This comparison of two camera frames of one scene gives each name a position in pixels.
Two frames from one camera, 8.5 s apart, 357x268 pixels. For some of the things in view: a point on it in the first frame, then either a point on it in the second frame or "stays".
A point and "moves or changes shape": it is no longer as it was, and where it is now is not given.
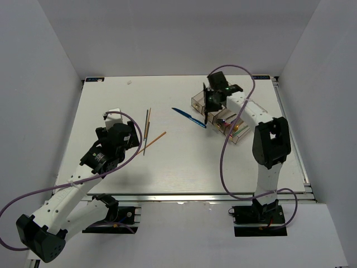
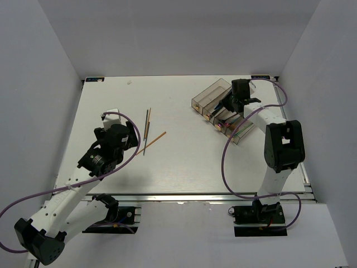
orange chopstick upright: x=146 y=127 stays
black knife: x=205 y=104 moves or changes shape
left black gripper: x=133 y=140 stays
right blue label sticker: x=260 y=77 stays
